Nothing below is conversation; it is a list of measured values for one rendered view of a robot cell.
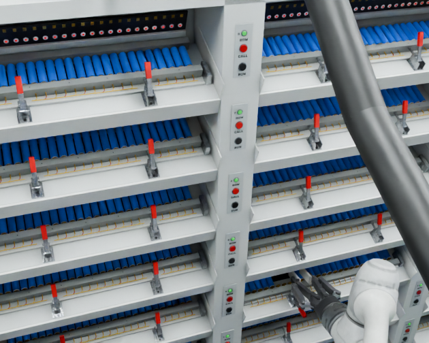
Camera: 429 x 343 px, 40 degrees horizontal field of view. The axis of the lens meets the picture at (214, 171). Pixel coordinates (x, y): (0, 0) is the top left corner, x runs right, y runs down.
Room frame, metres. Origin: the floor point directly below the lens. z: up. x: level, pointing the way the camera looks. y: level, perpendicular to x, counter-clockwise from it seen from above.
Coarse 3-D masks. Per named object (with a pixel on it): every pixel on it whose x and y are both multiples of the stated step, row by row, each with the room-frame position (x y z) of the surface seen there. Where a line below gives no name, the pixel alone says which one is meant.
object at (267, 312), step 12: (396, 252) 1.51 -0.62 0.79; (408, 264) 1.47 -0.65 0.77; (408, 276) 1.45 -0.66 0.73; (336, 288) 1.38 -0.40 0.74; (348, 288) 1.38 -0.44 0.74; (252, 312) 1.26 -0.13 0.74; (264, 312) 1.27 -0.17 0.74; (276, 312) 1.27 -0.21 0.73; (288, 312) 1.29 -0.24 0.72; (252, 324) 1.26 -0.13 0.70
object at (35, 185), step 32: (128, 128) 1.26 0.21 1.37; (160, 128) 1.27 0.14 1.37; (192, 128) 1.31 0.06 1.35; (0, 160) 1.12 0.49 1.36; (32, 160) 1.07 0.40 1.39; (64, 160) 1.14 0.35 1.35; (96, 160) 1.16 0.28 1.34; (128, 160) 1.19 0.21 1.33; (160, 160) 1.19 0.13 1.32; (192, 160) 1.21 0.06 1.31; (0, 192) 1.05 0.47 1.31; (32, 192) 1.06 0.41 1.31; (64, 192) 1.08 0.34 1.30; (96, 192) 1.09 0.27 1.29; (128, 192) 1.13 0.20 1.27
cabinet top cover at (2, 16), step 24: (0, 0) 1.07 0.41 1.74; (24, 0) 1.08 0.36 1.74; (48, 0) 1.08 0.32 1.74; (72, 0) 1.09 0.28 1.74; (96, 0) 1.10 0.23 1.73; (120, 0) 1.12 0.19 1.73; (144, 0) 1.14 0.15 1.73; (168, 0) 1.15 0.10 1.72; (192, 0) 1.17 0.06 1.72; (216, 0) 1.19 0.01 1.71; (240, 0) 1.21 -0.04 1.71
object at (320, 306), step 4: (312, 296) 1.24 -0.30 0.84; (320, 296) 1.24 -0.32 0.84; (328, 296) 1.24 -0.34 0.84; (332, 296) 1.24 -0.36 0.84; (312, 300) 1.22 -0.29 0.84; (316, 300) 1.22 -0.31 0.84; (320, 300) 1.22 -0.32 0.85; (324, 300) 1.19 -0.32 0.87; (328, 300) 1.19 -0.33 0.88; (332, 300) 1.19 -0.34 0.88; (336, 300) 1.19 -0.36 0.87; (312, 304) 1.20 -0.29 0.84; (316, 304) 1.20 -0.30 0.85; (320, 304) 1.19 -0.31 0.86; (324, 304) 1.18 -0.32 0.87; (328, 304) 1.17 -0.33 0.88; (312, 308) 1.20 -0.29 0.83; (316, 308) 1.19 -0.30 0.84; (320, 308) 1.18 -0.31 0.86; (324, 308) 1.17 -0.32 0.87; (316, 312) 1.19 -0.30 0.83; (320, 312) 1.17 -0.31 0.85; (320, 316) 1.16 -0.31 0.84
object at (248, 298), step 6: (396, 258) 1.49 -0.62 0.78; (396, 264) 1.48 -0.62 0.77; (348, 270) 1.42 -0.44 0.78; (354, 270) 1.43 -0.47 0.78; (324, 276) 1.39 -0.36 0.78; (330, 276) 1.39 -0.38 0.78; (336, 276) 1.40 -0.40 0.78; (342, 276) 1.40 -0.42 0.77; (348, 276) 1.41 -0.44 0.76; (306, 282) 1.36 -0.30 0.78; (276, 288) 1.33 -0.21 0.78; (282, 288) 1.33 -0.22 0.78; (288, 288) 1.34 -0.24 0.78; (252, 294) 1.30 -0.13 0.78; (258, 294) 1.31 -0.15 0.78; (264, 294) 1.31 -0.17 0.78; (270, 294) 1.31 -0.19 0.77; (276, 294) 1.32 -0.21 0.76; (246, 300) 1.28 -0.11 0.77; (252, 300) 1.29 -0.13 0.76; (264, 300) 1.30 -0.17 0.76; (270, 300) 1.30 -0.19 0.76; (276, 300) 1.31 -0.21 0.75; (252, 306) 1.28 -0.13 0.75
